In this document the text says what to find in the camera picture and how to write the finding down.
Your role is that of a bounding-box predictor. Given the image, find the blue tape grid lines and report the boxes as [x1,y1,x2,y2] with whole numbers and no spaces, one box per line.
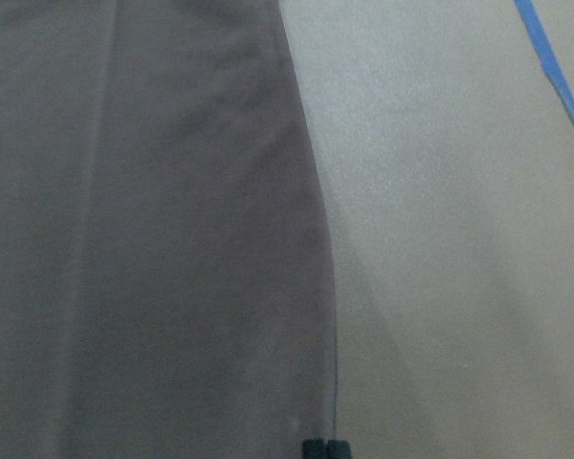
[514,0,574,129]

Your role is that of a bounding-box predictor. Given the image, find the dark brown t-shirt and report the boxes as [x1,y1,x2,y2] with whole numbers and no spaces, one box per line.
[0,1,337,458]

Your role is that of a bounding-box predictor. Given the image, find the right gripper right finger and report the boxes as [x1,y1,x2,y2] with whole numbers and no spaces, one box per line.
[326,440,351,459]

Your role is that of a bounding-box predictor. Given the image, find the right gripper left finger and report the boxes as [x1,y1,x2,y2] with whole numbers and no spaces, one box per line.
[302,439,328,459]

